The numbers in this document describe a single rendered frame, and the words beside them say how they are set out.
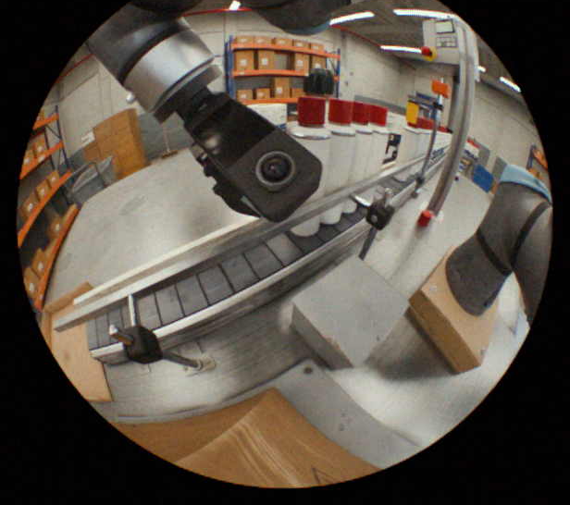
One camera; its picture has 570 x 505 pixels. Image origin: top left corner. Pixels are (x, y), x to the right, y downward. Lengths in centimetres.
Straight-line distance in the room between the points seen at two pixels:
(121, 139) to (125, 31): 338
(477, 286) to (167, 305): 45
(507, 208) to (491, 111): 792
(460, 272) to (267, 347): 33
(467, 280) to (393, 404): 21
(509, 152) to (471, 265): 782
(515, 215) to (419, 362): 25
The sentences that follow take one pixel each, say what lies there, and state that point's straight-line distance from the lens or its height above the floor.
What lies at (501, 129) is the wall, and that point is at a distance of 808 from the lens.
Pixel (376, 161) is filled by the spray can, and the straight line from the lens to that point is 34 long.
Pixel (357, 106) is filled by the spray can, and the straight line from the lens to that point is 29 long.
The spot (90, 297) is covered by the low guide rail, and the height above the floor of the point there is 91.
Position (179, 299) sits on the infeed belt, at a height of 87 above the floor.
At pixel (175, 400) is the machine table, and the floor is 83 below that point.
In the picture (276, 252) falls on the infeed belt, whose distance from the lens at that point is 27.
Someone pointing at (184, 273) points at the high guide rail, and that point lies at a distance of 18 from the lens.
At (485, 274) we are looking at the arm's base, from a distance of 33.
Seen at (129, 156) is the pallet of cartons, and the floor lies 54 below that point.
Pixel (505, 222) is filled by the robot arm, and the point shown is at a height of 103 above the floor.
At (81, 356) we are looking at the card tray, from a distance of 50.
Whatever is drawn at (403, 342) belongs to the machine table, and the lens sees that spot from 32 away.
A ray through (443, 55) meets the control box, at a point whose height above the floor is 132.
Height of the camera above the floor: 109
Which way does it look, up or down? 41 degrees down
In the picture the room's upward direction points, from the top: straight up
